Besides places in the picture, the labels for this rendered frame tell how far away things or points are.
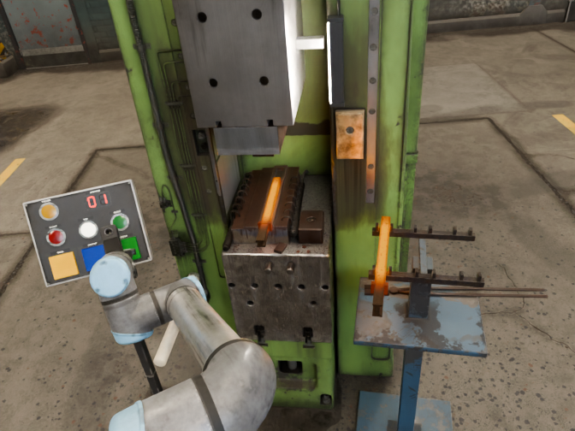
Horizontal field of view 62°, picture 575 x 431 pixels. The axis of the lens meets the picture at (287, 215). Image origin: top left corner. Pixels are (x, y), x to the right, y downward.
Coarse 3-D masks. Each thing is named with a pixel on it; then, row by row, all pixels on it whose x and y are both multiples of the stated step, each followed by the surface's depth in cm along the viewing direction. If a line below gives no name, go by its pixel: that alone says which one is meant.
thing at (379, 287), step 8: (384, 216) 157; (384, 224) 153; (384, 232) 150; (384, 240) 147; (384, 248) 144; (384, 256) 141; (376, 264) 138; (384, 264) 138; (376, 272) 135; (384, 272) 135; (376, 280) 132; (384, 280) 132; (376, 288) 128; (384, 288) 130; (376, 296) 126; (376, 304) 123; (376, 312) 125
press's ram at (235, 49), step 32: (192, 0) 126; (224, 0) 125; (256, 0) 124; (288, 0) 132; (192, 32) 131; (224, 32) 130; (256, 32) 129; (288, 32) 132; (192, 64) 136; (224, 64) 135; (256, 64) 134; (288, 64) 133; (192, 96) 142; (224, 96) 140; (256, 96) 139; (288, 96) 138
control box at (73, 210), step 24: (72, 192) 154; (96, 192) 156; (120, 192) 158; (72, 216) 155; (96, 216) 156; (48, 240) 153; (72, 240) 155; (96, 240) 156; (144, 240) 160; (48, 264) 153
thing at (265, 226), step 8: (272, 184) 186; (280, 184) 189; (272, 192) 181; (272, 200) 176; (272, 208) 172; (264, 216) 168; (264, 224) 164; (264, 232) 160; (256, 240) 157; (264, 240) 160
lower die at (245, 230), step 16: (256, 176) 198; (272, 176) 193; (288, 176) 193; (256, 192) 185; (240, 208) 179; (256, 208) 176; (288, 208) 174; (240, 224) 170; (256, 224) 168; (272, 224) 165; (288, 224) 169; (240, 240) 171; (272, 240) 169; (288, 240) 169
